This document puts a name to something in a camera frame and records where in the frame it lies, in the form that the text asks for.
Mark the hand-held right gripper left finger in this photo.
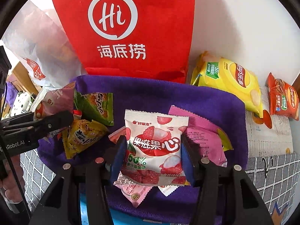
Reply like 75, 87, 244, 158
29, 135, 128, 225

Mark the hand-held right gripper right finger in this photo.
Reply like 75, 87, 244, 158
180, 133, 273, 225

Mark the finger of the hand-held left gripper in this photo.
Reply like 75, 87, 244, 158
33, 111, 74, 146

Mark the red snack packet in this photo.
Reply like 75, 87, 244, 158
108, 127, 126, 143

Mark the magenta snack packet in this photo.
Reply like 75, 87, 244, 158
169, 105, 233, 169

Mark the yellow snack packet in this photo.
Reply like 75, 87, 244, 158
61, 119, 109, 160

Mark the pale pink peach packet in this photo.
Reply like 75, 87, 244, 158
115, 183, 152, 209

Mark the white red fruit gummy packet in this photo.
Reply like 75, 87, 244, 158
114, 109, 191, 187

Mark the green snack packet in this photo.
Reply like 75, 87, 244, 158
73, 89, 115, 127

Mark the person's left hand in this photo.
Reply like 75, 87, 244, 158
0, 153, 25, 194

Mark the white black dotted pillow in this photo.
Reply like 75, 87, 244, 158
10, 91, 35, 116

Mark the purple plush toy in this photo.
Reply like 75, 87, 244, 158
6, 82, 18, 106

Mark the blue tissue box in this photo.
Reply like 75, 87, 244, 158
80, 187, 169, 225

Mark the purple towel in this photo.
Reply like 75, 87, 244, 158
37, 74, 249, 225

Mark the grey checkered blanket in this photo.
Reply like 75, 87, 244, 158
14, 145, 300, 225

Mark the white plastic shopping bag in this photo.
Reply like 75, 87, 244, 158
2, 0, 87, 88

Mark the white printed bedsheet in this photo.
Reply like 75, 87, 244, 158
245, 87, 294, 157

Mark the yellow chips bag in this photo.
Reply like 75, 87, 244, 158
190, 51, 264, 119

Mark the orange chips bag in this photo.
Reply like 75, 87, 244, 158
266, 72, 300, 121

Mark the red paper bag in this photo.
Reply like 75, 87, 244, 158
49, 0, 196, 85

